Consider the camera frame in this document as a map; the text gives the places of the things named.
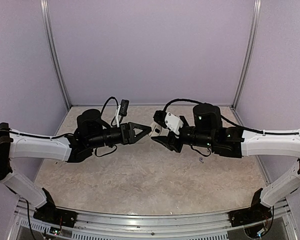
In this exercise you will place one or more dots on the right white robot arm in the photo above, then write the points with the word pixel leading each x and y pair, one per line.
pixel 234 142

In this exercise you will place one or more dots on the left aluminium frame post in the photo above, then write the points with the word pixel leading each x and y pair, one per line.
pixel 44 5

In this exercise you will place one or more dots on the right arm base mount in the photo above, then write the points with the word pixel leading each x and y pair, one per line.
pixel 255 213

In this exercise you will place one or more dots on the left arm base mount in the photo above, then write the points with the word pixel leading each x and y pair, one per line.
pixel 49 213

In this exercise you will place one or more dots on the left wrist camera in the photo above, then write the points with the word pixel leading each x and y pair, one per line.
pixel 121 111

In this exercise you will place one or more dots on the right aluminium frame post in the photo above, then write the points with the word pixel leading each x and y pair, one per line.
pixel 248 53

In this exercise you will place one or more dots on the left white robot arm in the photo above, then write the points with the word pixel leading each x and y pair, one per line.
pixel 92 132

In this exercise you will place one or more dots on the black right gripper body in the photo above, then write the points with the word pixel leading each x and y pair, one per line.
pixel 171 136

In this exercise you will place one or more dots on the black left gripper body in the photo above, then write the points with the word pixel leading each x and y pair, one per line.
pixel 124 139

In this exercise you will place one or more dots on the white earbud charging case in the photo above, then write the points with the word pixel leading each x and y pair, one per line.
pixel 156 130

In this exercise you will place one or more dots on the aluminium frame post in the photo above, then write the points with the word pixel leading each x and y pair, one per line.
pixel 248 53
pixel 44 5

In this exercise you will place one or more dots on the front aluminium rail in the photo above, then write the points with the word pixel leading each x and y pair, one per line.
pixel 91 225

